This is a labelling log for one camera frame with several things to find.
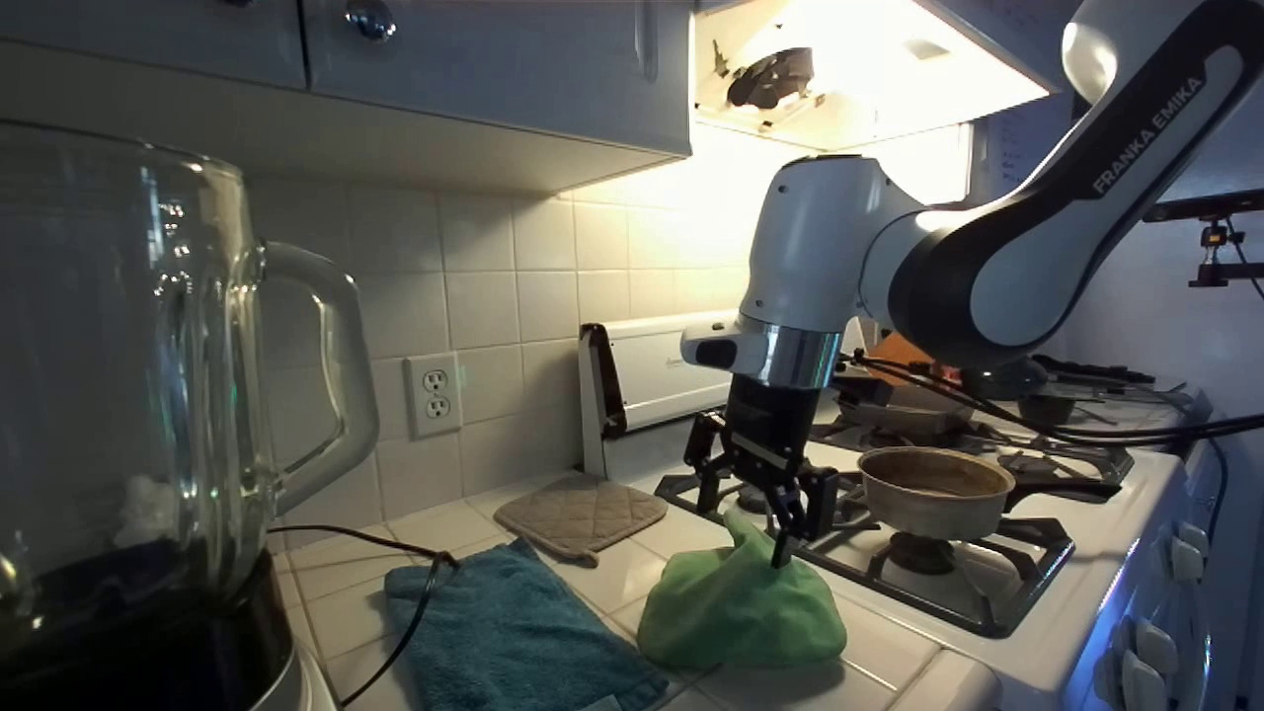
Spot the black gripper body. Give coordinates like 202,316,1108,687
721,373,830,477

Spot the green towel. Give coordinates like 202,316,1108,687
634,510,847,675

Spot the white gas stove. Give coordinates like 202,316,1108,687
571,308,1264,711

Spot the teal towel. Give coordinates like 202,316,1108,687
377,536,670,711

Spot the white stove knob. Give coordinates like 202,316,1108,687
1133,611,1179,685
1165,519,1211,586
1113,649,1157,711

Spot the black burner grate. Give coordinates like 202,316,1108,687
978,431,1138,510
650,442,880,548
786,504,1077,645

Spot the round burner cap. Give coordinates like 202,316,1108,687
880,528,963,581

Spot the beige trivet tile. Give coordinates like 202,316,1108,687
488,474,670,570

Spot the small dark bowl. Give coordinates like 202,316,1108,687
1015,391,1083,425

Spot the range hood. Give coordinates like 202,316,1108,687
688,0,1059,153

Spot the upper kitchen cabinet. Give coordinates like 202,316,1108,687
0,0,699,197

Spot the cabinet door knob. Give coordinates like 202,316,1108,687
337,0,404,46

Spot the blender base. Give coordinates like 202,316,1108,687
0,557,341,711

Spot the glass blender jar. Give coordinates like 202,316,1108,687
0,122,383,664

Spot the saucepan with black handle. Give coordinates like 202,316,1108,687
851,442,1019,544

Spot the white wall outlet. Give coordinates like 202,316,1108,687
404,349,464,442

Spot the black blender cable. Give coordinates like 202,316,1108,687
266,521,462,711

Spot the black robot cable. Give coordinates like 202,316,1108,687
840,353,1264,449

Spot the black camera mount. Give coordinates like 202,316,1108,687
1185,215,1264,294

